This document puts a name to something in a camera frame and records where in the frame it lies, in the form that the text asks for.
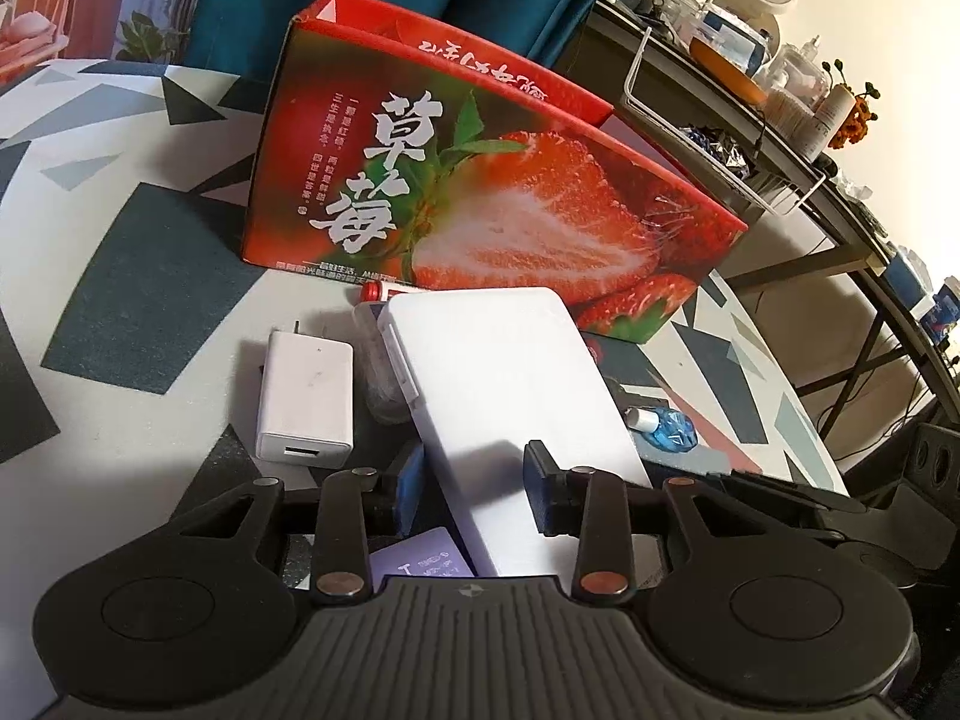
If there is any blue box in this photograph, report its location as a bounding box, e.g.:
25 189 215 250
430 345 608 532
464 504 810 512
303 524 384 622
885 246 960 340

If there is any clear glass jar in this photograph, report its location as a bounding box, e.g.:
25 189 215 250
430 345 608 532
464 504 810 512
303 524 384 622
763 36 831 130

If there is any white wire rack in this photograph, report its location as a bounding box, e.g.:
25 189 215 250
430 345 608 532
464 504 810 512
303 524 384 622
615 25 830 216

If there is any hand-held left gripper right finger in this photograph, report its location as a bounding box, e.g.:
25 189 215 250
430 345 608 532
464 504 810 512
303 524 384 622
523 440 850 607

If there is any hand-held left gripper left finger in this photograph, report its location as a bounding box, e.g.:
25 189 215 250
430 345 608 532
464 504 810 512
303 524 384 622
172 442 428 607

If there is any red strawberry print cardboard box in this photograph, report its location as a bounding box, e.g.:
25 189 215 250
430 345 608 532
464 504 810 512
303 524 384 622
241 0 751 347

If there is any geometric patterned tablecloth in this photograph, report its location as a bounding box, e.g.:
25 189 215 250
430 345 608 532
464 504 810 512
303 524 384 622
0 56 854 720

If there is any white power bank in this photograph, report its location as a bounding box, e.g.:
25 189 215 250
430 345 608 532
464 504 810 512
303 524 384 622
377 286 655 577

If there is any white vase with orange flowers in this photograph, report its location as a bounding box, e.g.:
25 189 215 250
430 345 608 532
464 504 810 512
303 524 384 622
806 58 881 163

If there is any dark desk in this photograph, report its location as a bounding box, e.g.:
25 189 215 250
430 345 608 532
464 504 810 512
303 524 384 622
559 0 960 425

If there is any small blue bottle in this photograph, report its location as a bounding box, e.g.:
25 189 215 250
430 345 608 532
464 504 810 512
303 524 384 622
626 405 699 455

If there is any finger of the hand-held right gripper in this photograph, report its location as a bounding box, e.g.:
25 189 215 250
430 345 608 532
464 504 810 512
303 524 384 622
729 469 875 535

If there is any white wall charger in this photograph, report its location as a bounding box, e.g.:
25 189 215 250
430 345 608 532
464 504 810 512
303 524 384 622
255 320 355 470

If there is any red-capped white tube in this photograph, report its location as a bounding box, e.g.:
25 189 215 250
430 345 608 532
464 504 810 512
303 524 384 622
362 279 430 305

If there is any purple card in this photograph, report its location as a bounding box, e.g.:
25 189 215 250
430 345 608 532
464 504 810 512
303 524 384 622
371 527 476 590

